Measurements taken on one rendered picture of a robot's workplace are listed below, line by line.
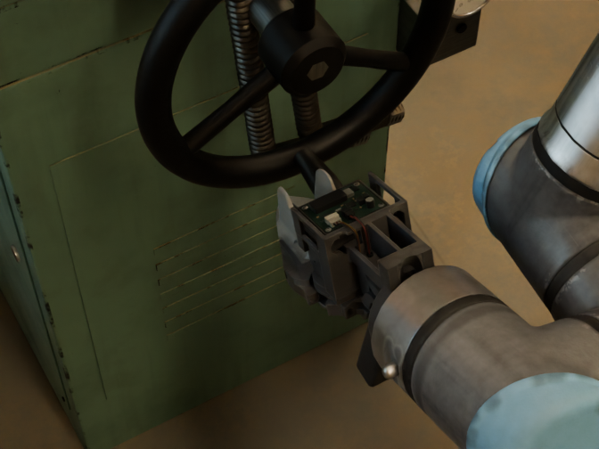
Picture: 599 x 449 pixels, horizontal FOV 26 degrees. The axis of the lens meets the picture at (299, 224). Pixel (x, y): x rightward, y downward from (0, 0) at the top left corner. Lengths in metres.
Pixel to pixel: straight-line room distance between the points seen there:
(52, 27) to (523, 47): 1.20
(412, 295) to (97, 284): 0.64
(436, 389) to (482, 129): 1.27
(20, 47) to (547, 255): 0.50
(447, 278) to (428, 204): 1.10
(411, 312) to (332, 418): 0.91
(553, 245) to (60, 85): 0.51
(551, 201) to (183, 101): 0.50
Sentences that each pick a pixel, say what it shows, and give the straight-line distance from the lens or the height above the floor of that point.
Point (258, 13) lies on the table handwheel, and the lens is 1.06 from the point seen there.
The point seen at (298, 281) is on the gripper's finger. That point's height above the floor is 0.74.
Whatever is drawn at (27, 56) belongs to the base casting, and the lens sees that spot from 1.16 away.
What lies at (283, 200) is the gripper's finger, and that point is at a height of 0.76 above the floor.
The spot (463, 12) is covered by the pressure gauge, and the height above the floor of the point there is 0.64.
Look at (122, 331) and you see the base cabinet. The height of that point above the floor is 0.26.
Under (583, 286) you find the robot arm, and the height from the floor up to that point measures 0.83.
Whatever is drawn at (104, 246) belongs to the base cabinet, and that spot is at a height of 0.43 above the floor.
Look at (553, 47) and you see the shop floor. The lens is 2.22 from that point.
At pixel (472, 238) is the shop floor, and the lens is 1.94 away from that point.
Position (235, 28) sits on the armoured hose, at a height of 0.80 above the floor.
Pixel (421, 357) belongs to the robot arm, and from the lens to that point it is 0.85.
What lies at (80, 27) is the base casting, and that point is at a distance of 1.17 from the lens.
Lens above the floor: 1.56
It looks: 53 degrees down
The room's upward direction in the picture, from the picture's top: straight up
